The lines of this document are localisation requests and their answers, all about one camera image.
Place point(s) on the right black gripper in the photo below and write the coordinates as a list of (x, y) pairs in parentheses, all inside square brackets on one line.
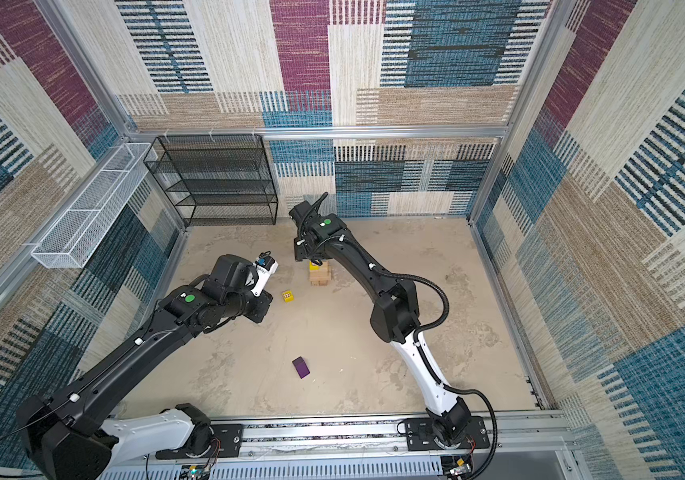
[(301, 253)]

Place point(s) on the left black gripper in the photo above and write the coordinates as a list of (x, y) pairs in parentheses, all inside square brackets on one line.
[(263, 301)]

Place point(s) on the wood block pair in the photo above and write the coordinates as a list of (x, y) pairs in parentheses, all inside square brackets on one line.
[(318, 281)]

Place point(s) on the purple block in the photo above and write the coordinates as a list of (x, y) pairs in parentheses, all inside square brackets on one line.
[(301, 367)]

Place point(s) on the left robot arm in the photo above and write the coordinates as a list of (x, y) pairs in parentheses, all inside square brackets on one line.
[(64, 433)]

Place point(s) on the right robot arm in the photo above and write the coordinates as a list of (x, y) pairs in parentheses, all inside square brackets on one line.
[(395, 312)]

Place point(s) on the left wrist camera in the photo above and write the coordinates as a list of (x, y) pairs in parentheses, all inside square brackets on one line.
[(265, 266)]

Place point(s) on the black wire shelf rack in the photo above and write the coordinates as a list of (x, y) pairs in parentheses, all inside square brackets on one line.
[(215, 180)]

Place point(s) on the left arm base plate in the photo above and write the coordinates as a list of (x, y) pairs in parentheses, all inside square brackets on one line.
[(207, 443)]

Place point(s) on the aluminium front rail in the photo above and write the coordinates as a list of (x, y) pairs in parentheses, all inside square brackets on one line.
[(524, 445)]

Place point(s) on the white mesh wall basket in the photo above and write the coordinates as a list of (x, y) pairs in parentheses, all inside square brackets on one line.
[(73, 239)]

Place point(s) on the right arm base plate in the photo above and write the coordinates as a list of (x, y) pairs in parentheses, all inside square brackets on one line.
[(420, 436)]

